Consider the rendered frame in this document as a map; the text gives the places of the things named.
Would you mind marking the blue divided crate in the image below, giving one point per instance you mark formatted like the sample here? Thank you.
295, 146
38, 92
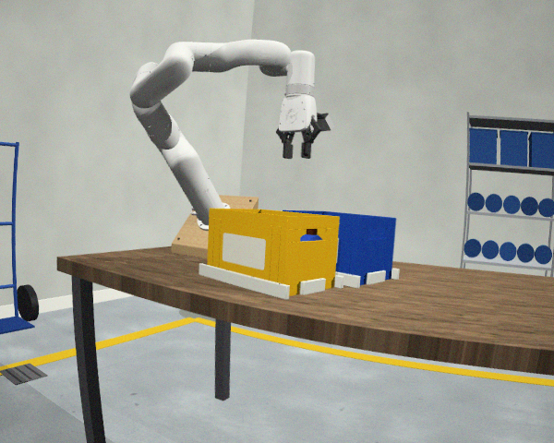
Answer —
357, 254

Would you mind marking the yellow plastic crate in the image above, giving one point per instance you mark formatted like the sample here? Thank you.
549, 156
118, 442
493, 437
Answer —
266, 244

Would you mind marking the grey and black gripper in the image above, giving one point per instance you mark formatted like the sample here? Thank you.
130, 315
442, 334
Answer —
295, 115

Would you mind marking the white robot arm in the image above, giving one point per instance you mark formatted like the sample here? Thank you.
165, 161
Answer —
153, 84

